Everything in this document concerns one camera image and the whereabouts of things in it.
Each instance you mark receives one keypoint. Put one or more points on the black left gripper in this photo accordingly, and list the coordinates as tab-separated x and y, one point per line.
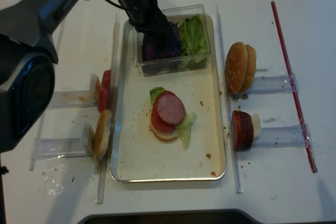
146	17

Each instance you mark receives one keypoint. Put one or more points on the purple lettuce leaf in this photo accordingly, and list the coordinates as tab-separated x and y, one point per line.
159	47

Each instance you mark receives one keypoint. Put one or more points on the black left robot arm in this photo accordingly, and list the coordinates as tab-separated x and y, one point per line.
28	57

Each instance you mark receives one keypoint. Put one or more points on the green lettuce in container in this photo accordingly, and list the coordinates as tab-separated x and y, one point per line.
194	45

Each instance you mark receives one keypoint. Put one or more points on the clear lettuce container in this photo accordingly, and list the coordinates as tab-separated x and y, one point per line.
149	68

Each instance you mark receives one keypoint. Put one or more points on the tomato slice left rack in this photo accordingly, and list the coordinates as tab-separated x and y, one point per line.
104	91

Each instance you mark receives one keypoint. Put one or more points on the meat patty on burger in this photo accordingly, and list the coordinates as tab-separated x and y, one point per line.
170	108

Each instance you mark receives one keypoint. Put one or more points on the tomato slice on burger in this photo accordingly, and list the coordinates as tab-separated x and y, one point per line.
159	124

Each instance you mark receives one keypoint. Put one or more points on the green lettuce on burger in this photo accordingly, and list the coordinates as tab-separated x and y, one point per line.
184	128

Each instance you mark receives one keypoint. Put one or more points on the white pusher left upper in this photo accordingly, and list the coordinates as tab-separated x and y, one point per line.
94	85

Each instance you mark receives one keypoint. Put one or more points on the white pusher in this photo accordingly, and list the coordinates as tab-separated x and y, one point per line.
255	119
94	85
87	138

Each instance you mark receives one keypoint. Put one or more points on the sesame bun top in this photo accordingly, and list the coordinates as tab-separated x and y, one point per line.
235	67

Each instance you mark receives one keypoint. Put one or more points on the clear left upper track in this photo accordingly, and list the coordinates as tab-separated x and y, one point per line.
72	99

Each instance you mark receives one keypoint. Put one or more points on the clear track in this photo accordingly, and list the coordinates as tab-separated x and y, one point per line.
72	99
271	85
288	136
49	148

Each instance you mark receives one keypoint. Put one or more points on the bun half right rack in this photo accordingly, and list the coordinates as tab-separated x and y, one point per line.
251	69

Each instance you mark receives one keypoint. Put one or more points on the bun half rack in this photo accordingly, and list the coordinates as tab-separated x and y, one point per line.
102	135
251	69

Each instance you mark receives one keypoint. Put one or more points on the white pusher left lower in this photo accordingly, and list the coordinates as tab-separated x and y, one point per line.
87	138

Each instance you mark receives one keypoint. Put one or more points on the bottom bun on tray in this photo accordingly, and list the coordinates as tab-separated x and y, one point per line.
166	137

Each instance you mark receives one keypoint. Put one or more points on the bun half left rack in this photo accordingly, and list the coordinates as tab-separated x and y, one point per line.
102	135

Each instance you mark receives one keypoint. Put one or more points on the metal tray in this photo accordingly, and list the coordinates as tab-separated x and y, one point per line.
137	155

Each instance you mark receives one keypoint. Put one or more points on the clear right upper track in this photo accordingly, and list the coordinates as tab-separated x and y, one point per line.
271	85

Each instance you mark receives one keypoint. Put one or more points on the clear left lower track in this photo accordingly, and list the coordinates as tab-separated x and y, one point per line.
49	148

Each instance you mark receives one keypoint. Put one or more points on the white pusher right lower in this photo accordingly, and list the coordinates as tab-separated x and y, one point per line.
255	119

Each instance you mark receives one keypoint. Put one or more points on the clear tape patch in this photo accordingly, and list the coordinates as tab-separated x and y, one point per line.
53	185

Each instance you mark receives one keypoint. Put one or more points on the clear right lower track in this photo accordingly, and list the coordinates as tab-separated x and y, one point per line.
288	136

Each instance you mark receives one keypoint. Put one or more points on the red straw rod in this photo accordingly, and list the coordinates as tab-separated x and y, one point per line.
304	127

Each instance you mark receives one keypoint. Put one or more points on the clear right long rail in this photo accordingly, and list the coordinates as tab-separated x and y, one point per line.
228	107

